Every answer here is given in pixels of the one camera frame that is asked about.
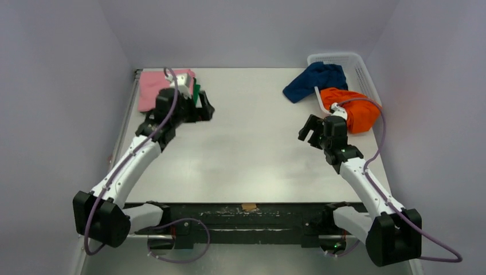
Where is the navy blue t shirt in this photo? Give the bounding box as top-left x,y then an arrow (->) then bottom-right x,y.
283,62 -> 348,103

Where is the white plastic basket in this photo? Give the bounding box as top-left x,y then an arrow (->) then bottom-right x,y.
307,52 -> 382,105

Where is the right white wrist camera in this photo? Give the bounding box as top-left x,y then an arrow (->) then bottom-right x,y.
329,103 -> 348,120

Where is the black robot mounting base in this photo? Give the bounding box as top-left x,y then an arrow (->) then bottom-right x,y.
129,203 -> 356,253

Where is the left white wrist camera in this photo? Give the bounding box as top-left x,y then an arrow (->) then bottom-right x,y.
165,73 -> 194,99

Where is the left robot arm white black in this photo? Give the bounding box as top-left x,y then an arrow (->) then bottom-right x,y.
73,88 -> 215,248

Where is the folded green t shirt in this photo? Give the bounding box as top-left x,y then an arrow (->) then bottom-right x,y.
193,77 -> 202,108

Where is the pink t shirt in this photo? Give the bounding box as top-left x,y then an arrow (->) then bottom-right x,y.
137,69 -> 196,113

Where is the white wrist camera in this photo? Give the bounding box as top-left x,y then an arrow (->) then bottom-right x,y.
165,73 -> 194,99
329,103 -> 348,120

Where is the brown tape piece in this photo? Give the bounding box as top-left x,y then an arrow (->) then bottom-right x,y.
241,203 -> 258,212

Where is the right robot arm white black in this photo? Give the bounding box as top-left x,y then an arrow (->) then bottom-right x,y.
298,115 -> 422,267

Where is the orange t shirt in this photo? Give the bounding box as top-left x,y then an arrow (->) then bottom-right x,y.
319,88 -> 380,134

